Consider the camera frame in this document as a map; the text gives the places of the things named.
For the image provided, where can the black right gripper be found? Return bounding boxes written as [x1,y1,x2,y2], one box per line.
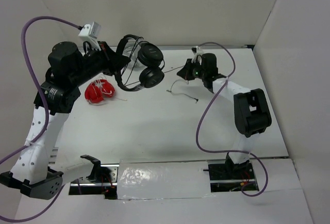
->
[178,58,207,81]

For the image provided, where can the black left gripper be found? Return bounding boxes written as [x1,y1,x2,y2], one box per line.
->
[70,41,131,87]

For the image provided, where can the black wired headphones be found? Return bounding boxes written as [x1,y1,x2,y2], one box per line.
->
[114,34,165,92]

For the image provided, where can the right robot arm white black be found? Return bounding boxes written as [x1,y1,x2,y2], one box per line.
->
[177,52,272,179]

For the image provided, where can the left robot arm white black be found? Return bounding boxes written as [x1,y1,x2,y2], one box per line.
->
[1,41,130,200]

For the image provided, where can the glossy white taped panel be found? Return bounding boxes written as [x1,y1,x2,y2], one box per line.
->
[117,161,211,200]

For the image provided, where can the red headphones white cable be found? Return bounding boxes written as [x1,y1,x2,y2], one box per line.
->
[85,78,127,105]

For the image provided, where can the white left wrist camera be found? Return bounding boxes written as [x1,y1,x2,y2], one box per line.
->
[78,22,101,51]

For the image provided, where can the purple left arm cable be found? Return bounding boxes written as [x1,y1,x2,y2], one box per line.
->
[0,16,86,221]

